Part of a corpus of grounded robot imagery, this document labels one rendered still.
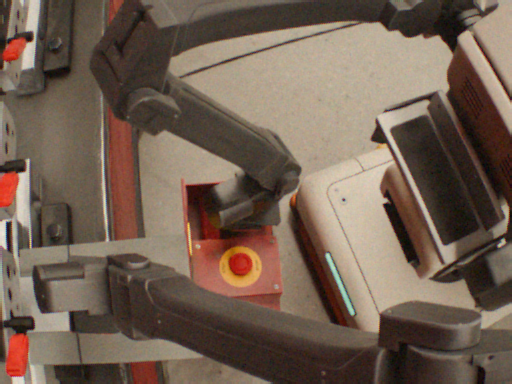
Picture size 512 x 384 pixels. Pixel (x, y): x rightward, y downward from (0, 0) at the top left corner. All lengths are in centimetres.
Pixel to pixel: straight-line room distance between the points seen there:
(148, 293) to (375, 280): 114
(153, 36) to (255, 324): 28
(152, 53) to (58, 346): 47
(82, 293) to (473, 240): 56
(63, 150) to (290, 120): 111
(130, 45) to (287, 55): 161
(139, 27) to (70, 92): 57
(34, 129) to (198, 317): 70
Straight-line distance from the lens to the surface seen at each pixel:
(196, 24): 64
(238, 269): 110
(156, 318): 60
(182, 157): 204
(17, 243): 97
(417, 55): 233
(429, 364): 37
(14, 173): 77
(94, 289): 69
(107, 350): 90
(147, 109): 65
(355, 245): 169
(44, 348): 93
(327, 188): 173
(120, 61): 64
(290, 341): 46
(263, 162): 92
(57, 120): 116
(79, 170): 111
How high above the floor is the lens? 189
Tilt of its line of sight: 71 degrees down
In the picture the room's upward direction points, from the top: 10 degrees clockwise
